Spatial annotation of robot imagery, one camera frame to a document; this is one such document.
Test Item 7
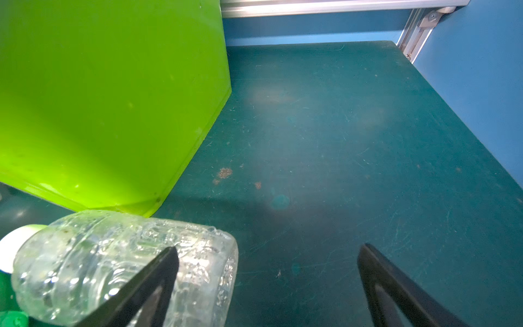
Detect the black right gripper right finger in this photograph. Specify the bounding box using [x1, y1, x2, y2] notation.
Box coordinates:
[358, 243, 467, 326]

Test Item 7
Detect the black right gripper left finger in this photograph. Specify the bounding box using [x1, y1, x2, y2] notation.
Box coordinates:
[76, 247, 179, 326]

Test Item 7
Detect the clear ribbed white-cap bottle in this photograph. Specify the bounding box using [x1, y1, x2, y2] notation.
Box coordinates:
[1, 211, 238, 326]

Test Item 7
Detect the aluminium back frame rail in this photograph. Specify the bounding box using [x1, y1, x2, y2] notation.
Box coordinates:
[221, 0, 470, 19]

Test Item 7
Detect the green sprite bottle upper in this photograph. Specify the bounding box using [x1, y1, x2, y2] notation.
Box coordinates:
[0, 272, 29, 327]

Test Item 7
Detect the green plastic trash bin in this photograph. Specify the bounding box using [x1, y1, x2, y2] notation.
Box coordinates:
[1, 1, 232, 217]

